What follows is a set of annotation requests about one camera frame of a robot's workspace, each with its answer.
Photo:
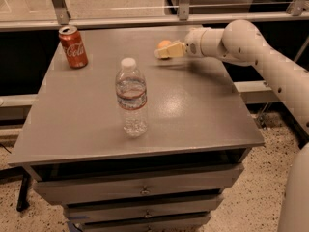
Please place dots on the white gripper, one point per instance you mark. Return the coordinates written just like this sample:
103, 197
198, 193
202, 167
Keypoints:
192, 43

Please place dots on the orange fruit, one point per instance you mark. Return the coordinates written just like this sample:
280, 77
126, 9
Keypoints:
163, 43

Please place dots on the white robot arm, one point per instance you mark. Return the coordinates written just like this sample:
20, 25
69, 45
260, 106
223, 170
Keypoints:
241, 43

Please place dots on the clear plastic water bottle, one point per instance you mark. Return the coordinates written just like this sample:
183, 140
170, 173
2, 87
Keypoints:
131, 93

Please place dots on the grey drawer cabinet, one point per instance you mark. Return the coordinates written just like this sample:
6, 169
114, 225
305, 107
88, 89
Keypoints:
131, 143

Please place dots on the red cola can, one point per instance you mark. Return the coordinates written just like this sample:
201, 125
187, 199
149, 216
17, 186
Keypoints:
73, 46

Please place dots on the top grey drawer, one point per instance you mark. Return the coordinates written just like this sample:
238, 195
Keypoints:
138, 184

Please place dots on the grey drawer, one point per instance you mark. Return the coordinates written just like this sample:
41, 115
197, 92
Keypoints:
144, 209
148, 224
138, 184

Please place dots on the middle grey drawer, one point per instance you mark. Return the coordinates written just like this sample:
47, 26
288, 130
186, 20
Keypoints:
144, 209

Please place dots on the metal and glass railing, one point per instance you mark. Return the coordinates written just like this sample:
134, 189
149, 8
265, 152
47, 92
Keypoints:
25, 15

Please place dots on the bottom grey drawer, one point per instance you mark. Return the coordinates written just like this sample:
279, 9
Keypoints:
148, 224

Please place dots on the black stand leg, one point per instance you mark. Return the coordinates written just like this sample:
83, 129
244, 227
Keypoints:
22, 203

